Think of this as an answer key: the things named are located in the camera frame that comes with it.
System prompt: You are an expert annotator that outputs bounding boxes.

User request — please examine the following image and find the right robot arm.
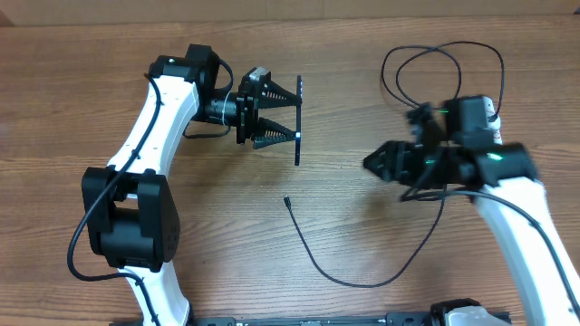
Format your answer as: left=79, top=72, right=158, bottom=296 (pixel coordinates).
left=362, top=95, right=579, bottom=325

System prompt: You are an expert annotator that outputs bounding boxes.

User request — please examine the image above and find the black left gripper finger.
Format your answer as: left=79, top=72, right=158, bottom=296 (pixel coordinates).
left=257, top=81, right=300, bottom=109
left=251, top=118, right=296, bottom=149

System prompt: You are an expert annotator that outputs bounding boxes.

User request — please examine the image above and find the black USB charging cable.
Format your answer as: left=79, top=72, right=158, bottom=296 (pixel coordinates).
left=283, top=41, right=506, bottom=289

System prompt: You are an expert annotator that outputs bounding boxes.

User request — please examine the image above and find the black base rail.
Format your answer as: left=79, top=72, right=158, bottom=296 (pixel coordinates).
left=108, top=298, right=513, bottom=326

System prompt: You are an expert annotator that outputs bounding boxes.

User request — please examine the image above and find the white power strip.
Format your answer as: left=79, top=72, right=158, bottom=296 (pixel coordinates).
left=483, top=96, right=503, bottom=145

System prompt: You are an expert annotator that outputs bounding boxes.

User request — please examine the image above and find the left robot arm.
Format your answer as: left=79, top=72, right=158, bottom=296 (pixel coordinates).
left=67, top=44, right=303, bottom=325

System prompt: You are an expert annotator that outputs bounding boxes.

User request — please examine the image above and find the white charger plug adapter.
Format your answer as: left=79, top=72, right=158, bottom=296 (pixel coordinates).
left=488, top=114, right=501, bottom=132

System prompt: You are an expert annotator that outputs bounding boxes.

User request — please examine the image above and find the smartphone with blue screen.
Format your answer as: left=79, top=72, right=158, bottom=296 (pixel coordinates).
left=295, top=75, right=303, bottom=167

